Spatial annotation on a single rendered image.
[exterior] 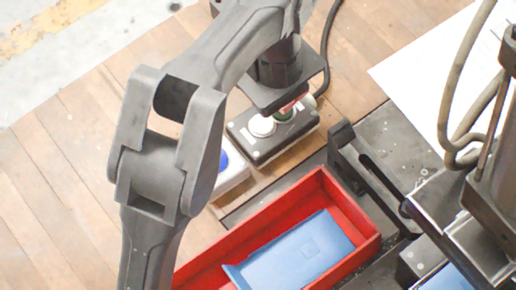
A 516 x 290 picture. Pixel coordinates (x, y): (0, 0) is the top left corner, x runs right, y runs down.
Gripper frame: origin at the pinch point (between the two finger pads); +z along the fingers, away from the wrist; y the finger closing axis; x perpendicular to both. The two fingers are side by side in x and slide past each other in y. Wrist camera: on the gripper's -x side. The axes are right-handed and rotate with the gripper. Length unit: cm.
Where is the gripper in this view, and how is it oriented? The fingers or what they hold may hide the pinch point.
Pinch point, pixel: (281, 106)
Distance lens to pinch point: 134.0
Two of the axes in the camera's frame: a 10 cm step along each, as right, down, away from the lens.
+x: 6.0, 6.9, -4.1
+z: 0.6, 4.7, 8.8
